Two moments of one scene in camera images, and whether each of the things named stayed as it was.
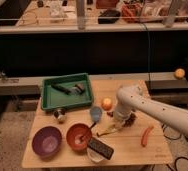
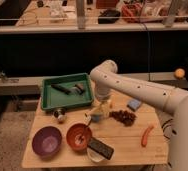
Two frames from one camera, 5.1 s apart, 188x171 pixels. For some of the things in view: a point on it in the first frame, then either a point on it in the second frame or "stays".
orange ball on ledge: x=179 y=73 stays
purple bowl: x=46 y=141 stays
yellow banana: x=105 y=129 to x=104 y=106
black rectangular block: x=100 y=148 stays
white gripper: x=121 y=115 to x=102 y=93
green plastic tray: x=67 y=91 stays
